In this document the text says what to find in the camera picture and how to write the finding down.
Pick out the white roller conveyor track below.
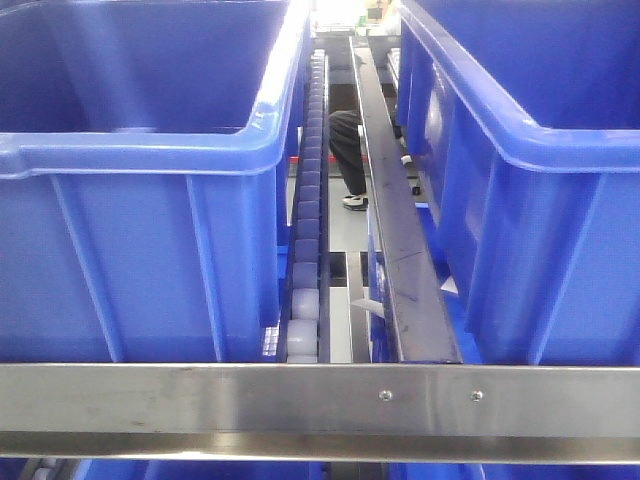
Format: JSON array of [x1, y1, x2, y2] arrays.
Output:
[[277, 49, 331, 363]]

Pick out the person leg black trousers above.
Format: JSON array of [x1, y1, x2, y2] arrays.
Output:
[[329, 110, 366, 196]]

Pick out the large blue tote left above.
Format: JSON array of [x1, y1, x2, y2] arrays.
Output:
[[1, 1, 309, 362]]

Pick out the large blue tote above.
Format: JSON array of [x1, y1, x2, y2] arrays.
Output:
[[401, 1, 639, 366], [1, 1, 309, 362]]

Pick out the large blue tote right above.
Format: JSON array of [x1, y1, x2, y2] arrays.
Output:
[[401, 1, 639, 366]]

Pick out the dark steel divider rail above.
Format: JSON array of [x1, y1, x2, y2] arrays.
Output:
[[349, 37, 463, 364]]

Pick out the steel front shelf rail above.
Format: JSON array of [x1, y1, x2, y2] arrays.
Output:
[[1, 364, 639, 464]]

